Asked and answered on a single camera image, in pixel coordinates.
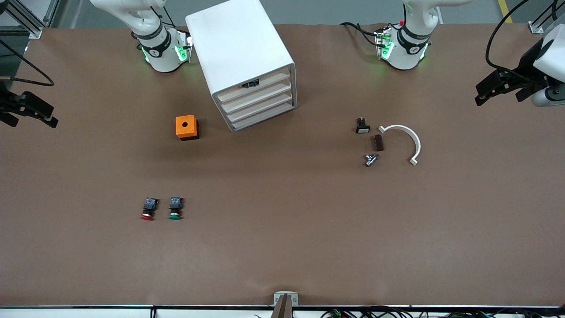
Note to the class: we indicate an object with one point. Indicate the aluminium frame profile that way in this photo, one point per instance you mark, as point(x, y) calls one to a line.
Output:
point(536, 27)
point(31, 24)

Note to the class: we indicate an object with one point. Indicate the black white-faced push button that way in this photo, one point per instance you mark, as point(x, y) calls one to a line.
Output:
point(363, 127)

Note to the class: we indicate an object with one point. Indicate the orange button enclosure box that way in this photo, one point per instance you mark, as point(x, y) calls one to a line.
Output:
point(185, 126)

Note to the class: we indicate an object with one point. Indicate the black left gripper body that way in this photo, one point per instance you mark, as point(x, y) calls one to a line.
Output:
point(528, 65)

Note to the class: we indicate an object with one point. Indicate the red push button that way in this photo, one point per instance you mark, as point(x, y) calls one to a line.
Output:
point(148, 212)

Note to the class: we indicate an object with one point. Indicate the silver metal connector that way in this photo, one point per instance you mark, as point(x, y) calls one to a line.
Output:
point(371, 159)

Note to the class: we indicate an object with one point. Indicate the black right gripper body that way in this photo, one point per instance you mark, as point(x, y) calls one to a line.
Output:
point(5, 104)

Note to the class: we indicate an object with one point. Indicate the white curved bracket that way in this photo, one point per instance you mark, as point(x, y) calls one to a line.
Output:
point(412, 137)

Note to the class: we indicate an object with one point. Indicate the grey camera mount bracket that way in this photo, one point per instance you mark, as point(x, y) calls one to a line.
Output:
point(285, 299)

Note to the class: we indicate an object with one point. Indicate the small black electronic part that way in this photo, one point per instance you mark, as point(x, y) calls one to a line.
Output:
point(250, 84)

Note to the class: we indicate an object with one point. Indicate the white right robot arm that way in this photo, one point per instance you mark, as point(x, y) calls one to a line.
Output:
point(161, 53)

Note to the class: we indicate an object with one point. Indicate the green push button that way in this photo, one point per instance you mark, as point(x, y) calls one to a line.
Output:
point(175, 211)

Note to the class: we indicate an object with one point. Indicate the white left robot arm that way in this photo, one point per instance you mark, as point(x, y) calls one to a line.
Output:
point(404, 55)

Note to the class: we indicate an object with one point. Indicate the brown terminal block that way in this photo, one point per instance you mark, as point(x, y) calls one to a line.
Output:
point(378, 142)

